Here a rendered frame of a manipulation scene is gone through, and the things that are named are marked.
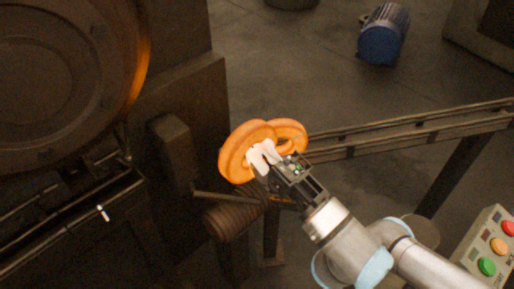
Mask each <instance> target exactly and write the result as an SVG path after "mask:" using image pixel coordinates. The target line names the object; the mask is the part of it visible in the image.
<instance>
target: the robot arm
mask: <svg viewBox="0 0 514 289"><path fill-rule="evenodd" d="M298 155H299V156H300V157H301V158H302V159H303V160H304V161H305V162H306V163H307V164H306V165H305V166H304V165H303V164H302V163H301V162H300V161H299V160H298V159H297V157H298ZM292 156H293V157H294V158H292V157H291V156H287V157H285V156H281V155H279V154H277V153H276V152H275V146H274V143H273V141H272V140H270V139H268V138H267V139H266V140H265V141H263V142H262V143H256V144H253V145H252V146H251V147H250V149H249V150H248V151H247V153H246V157H247V162H248V164H249V167H250V170H251V175H252V177H253V179H254V181H255V183H256V184H258V185H259V186H260V187H261V188H262V189H264V190H265V192H266V193H268V192H269V193H270V194H272V196H271V197H269V200H270V201H271V203H272V205H273V207H274V208H278V209H283V210H290V211H295V212H299V213H301V212H302V211H304V212H303V213H302V214H301V215H300V216H299V218H300V220H301V221H302V222H304V221H306V222H305V224H304V225H303V226H302V229H303V230H304V231H305V232H306V233H308V235H309V236H310V237H311V240H314V241H315V242H316V244H317V245H318V246H319V247H320V248H321V250H319V251H318V252H317V253H316V254H315V256H314V258H313V260H312V274H313V277H314V279H315V280H316V281H317V282H318V283H319V284H320V285H321V286H322V287H324V288H326V289H341V288H343V287H346V286H349V285H352V284H353V285H354V287H355V288H356V289H372V288H373V287H375V286H376V285H377V284H378V283H379V282H380V281H382V280H383V279H384V278H385V276H386V275H387V274H388V273H389V271H391V273H392V274H394V275H397V276H398V277H399V278H401V279H402V280H404V281H406V282H407V283H408V284H409V285H411V286H412V287H414V288H415V289H497V288H494V287H493V286H491V285H490V284H488V283H486V282H484V281H483V280H482V279H479V278H478V277H476V276H474V275H472V274H470V273H468V272H467V271H465V270H464V269H463V268H462V267H460V266H458V265H456V264H455V263H452V262H451V261H449V260H447V259H446V258H444V257H443V256H441V255H439V254H437V253H435V252H434V251H432V250H431V249H428V248H426V246H424V245H423V244H421V243H420V242H418V241H417V240H416V239H415V238H414V235H413V233H412V231H411V229H410V228H409V227H408V226H407V225H405V224H404V222H403V221H402V220H400V219H398V218H394V217H387V218H383V219H378V220H377V221H375V222H374V223H373V224H372V225H370V226H367V227H366V228H365V227H364V226H363V225H362V224H361V223H360V222H359V221H358V220H357V219H356V218H355V217H353V216H352V214H351V213H350V212H349V211H348V210H347V209H346V208H345V207H344V206H343V205H342V204H341V203H340V202H339V201H338V200H337V198H336V197H331V199H330V200H329V201H328V195H329V194H330V193H329V192H328V191H327V190H326V189H325V188H324V187H323V186H322V185H321V184H320V183H319V182H318V181H317V180H316V179H315V178H314V177H313V176H312V175H311V174H310V172H311V171H312V169H313V168H314V167H313V166H312V165H311V164H310V163H309V162H308V161H306V160H305V159H304V158H303V157H302V156H301V155H300V154H299V153H298V152H297V151H296V150H295V151H294V153H293V154H292ZM263 159H264V160H265V161H266V163H265V162H264V161H263ZM297 161H298V162H299V163H300V164H301V165H302V166H303V168H302V167H301V166H300V165H299V164H298V163H297ZM269 167H270V169H269Z"/></svg>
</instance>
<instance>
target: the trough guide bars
mask: <svg viewBox="0 0 514 289"><path fill-rule="evenodd" d="M511 101H514V96H512V97H508V98H502V99H498V100H493V101H488V102H484V103H479V104H470V105H466V106H461V107H457V108H448V109H443V110H438V111H433V112H424V113H419V114H415V115H411V116H402V117H397V118H393V119H388V120H379V121H374V122H369V123H365V124H361V125H356V126H351V127H345V128H338V129H333V130H328V131H323V132H315V133H310V134H306V135H307V138H308V141H307V142H312V141H317V140H325V139H329V138H335V137H338V140H345V136H348V135H353V134H358V133H363V132H371V131H375V130H380V129H385V128H393V127H398V126H403V125H408V124H412V123H416V125H415V127H419V126H423V122H424V121H426V120H435V119H439V118H444V117H448V116H457V115H462V114H467V113H472V112H481V111H485V110H490V109H493V110H492V112H500V110H501V108H503V107H508V106H511V105H512V103H511ZM507 102H509V103H507ZM493 104H494V105H493ZM488 105H491V106H488ZM484 106H486V107H484ZM480 107H482V108H480ZM470 108H472V109H470ZM465 109H467V110H465ZM461 110H463V111H461ZM457 111H458V112H457ZM447 112H449V113H447ZM443 113H445V114H443ZM438 114H440V115H438ZM434 115H436V116H434ZM509 117H510V118H509ZM415 118H418V119H415ZM504 118H506V119H504ZM411 119H412V120H411ZM499 119H501V120H499ZM401 120H403V121H401ZM397 121H399V122H397ZM486 121H487V122H486ZM392 122H394V123H392ZM482 122H483V123H482ZM506 122H509V125H508V126H507V128H508V129H507V130H511V129H514V112H513V113H508V114H503V115H498V116H490V117H486V118H481V119H476V120H468V121H463V122H458V123H453V124H449V125H444V126H440V127H435V128H426V129H422V130H417V131H413V132H404V133H399V134H394V135H389V136H381V137H376V138H372V139H367V140H359V141H354V142H349V143H344V144H336V145H330V146H326V147H321V148H317V149H313V150H308V151H303V152H299V154H300V155H301V156H302V157H303V158H304V159H311V158H315V157H323V156H328V155H333V154H338V153H346V154H345V159H346V160H348V159H353V152H354V151H356V150H361V149H365V148H369V147H373V146H378V145H387V144H392V143H397V142H401V141H406V140H414V139H419V138H423V137H428V138H427V140H426V144H427V145H428V144H433V143H434V142H435V140H436V137H437V135H442V134H447V133H451V132H460V131H465V130H469V129H473V128H482V127H487V126H492V125H497V124H501V123H506ZM387 123H390V124H387ZM476 123H479V124H476ZM383 124H385V125H383ZM378 125H381V126H378ZM468 125H469V126H468ZM374 126H376V127H374ZM369 127H372V128H369ZM459 127H460V128H459ZM360 128H363V129H360ZM449 128H450V129H449ZM355 129H358V130H355ZM445 129H446V130H445ZM350 130H353V131H350ZM440 130H442V131H440ZM346 131H348V132H346ZM427 132H428V133H427ZM332 133H336V134H332ZM422 133H423V134H422ZM328 134H330V135H328ZM418 134H419V135H418ZM323 135H326V136H323ZM314 136H317V137H314ZM310 137H312V138H310ZM399 137H401V138H399ZM395 138H396V139H395ZM391 139H392V140H391ZM381 140H383V141H381ZM287 141H289V139H288V138H282V139H278V140H277V143H280V144H277V143H276V146H279V145H284V144H286V143H287ZM282 142H285V143H282ZM372 142H373V143H372ZM368 143H369V144H368ZM341 148H342V149H341ZM331 150H333V151H331ZM313 153H315V154H313ZM309 154H310V155H309ZM304 155H305V156H304Z"/></svg>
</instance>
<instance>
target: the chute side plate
mask: <svg viewBox="0 0 514 289"><path fill-rule="evenodd" d="M143 201H146V204H147V206H149V205H151V204H152V201H151V197H150V196H149V192H148V190H147V188H146V186H145V184H142V185H140V186H139V187H137V188H136V189H134V190H132V191H130V192H128V193H127V194H125V195H124V196H122V197H121V198H120V199H119V200H117V201H115V202H113V203H112V204H111V205H109V206H106V207H105V208H103V209H102V210H100V211H99V212H97V213H96V214H93V215H92V216H91V217H90V218H88V219H85V220H84V221H83V222H81V223H80V224H79V225H77V226H75V227H74V228H72V229H71V232H72V233H73V234H74V235H75V236H74V235H72V234H71V233H70V232H69V231H68V232H66V233H65V234H62V235H61V236H59V237H58V238H57V239H56V240H55V241H53V242H51V243H50V244H48V246H46V247H45V248H43V249H42V250H40V251H39V252H37V253H36V254H34V255H33V256H31V257H30V258H29V259H28V260H26V261H25V262H23V263H20V264H19V265H18V266H17V267H16V268H14V269H13V270H12V271H11V272H9V273H8V274H6V275H5V276H3V277H2V278H0V289H30V288H32V287H33V286H34V285H35V284H37V283H38V282H40V281H41V280H42V279H45V278H46V277H47V276H48V275H50V274H51V273H52V272H54V271H55V270H57V269H58V267H60V266H61V265H63V264H64V263H66V262H67V261H68V260H70V259H71V258H73V257H74V256H75V255H77V254H78V253H79V252H80V251H82V250H83V249H84V248H86V247H88V246H89V245H90V244H92V243H93V242H94V241H96V240H97V239H99V238H101V237H102V236H104V235H105V234H107V233H108V232H109V231H112V230H114V229H115V228H117V227H118V226H119V225H121V224H122V223H124V221H126V220H127V217H126V216H125V214H124V213H125V212H127V211H128V210H130V209H132V208H133V207H135V206H137V205H139V204H140V203H142V202H143ZM103 211H104V213H105V214H106V216H107V217H108V219H109V220H107V221H106V219H105V218H104V216H103V214H102V213H101V212H103Z"/></svg>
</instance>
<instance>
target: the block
mask: <svg viewBox="0 0 514 289"><path fill-rule="evenodd" d="M147 129H148V132H149V136H150V139H151V141H152V144H153V149H154V152H155V154H156V157H157V161H159V164H160V166H161V170H162V172H163V176H164V178H165V180H166V181H167V182H168V183H169V185H170V186H171V187H172V188H173V189H174V190H175V191H176V192H177V193H178V194H179V195H185V194H186V193H188V192H189V188H188V183H189V182H190V181H193V182H194V185H195V187H196V186H198V185H199V184H200V183H201V180H200V176H199V171H198V163H197V159H196V155H195V151H194V142H193V138H192V135H191V131H190V128H189V127H188V126H187V125H185V123H184V122H183V121H181V120H179V119H178V118H177V117H176V116H175V115H174V114H173V113H172V112H167V113H166V114H164V115H162V116H159V117H158V118H156V119H154V120H151V121H150V122H148V124H147Z"/></svg>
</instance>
